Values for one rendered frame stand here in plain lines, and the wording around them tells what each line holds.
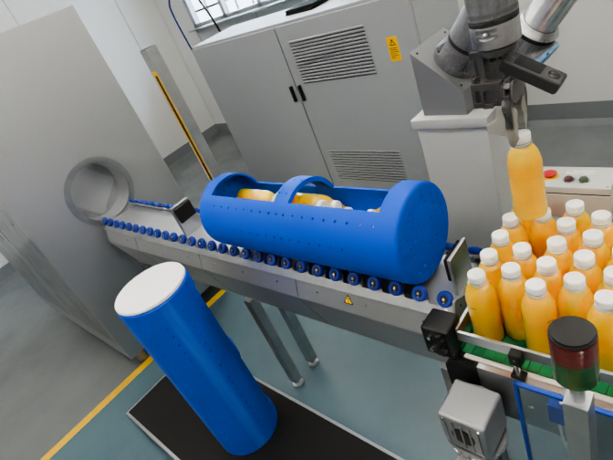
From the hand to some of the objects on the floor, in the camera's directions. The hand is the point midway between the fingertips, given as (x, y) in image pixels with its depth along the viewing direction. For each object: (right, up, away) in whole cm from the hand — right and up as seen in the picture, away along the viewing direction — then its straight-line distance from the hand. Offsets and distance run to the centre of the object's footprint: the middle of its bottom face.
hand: (520, 136), depth 97 cm
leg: (-50, -101, +145) cm, 183 cm away
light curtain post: (-58, -72, +196) cm, 217 cm away
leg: (-41, -92, +152) cm, 183 cm away
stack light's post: (+37, -134, +32) cm, 143 cm away
